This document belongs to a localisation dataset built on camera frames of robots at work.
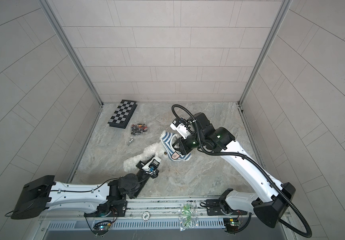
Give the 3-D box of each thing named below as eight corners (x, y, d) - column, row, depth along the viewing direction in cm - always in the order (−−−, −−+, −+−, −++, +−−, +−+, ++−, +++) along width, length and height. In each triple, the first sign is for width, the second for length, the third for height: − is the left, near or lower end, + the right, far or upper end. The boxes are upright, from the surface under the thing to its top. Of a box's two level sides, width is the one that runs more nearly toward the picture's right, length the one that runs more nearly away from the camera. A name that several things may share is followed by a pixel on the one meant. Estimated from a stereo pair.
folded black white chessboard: (108, 126, 104) (107, 123, 101) (122, 102, 119) (121, 99, 116) (125, 128, 103) (124, 125, 100) (137, 104, 118) (136, 101, 115)
